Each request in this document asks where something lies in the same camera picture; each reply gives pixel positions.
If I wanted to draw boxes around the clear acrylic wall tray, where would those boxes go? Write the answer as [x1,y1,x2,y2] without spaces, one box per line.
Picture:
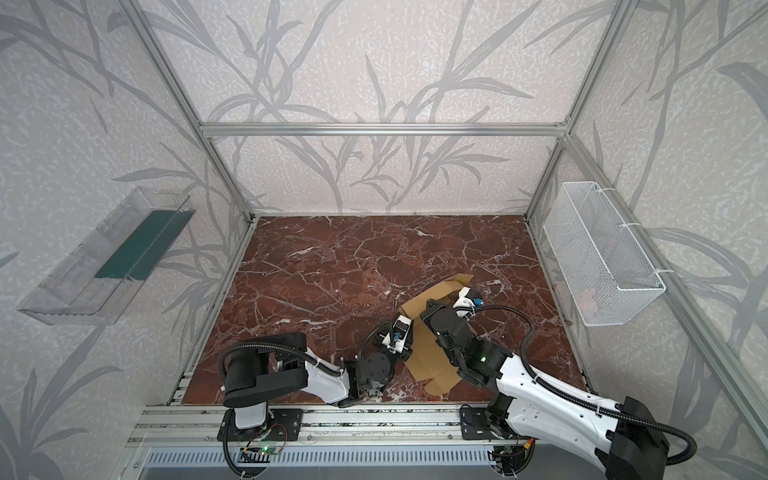
[18,187,196,326]

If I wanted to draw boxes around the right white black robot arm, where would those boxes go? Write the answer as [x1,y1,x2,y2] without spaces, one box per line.
[420,300,698,479]

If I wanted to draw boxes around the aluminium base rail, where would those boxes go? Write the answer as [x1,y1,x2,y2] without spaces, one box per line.
[125,403,634,448]

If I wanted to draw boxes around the brown cardboard box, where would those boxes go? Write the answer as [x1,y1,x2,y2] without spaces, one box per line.
[399,273,473,396]

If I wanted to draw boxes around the small green lit circuit board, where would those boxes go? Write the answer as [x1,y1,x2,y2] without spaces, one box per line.
[239,445,283,464]

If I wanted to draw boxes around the right black corrugated cable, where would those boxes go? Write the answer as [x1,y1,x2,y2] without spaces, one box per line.
[473,304,698,466]

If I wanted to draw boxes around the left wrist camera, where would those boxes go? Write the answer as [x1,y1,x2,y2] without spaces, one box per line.
[388,315,413,354]

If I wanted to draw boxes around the aluminium frame structure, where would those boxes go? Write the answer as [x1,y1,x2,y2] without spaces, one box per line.
[118,1,767,448]

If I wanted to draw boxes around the white wire mesh basket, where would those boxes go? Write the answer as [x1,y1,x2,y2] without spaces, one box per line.
[543,181,666,327]

